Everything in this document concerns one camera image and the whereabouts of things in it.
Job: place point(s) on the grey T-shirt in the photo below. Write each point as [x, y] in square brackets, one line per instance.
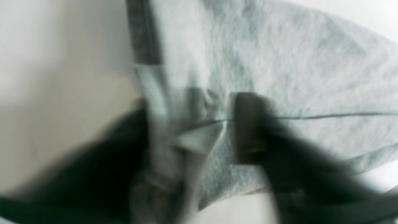
[330, 80]

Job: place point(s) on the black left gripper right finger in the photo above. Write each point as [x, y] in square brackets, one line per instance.
[308, 187]

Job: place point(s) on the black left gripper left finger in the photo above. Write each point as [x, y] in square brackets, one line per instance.
[91, 186]

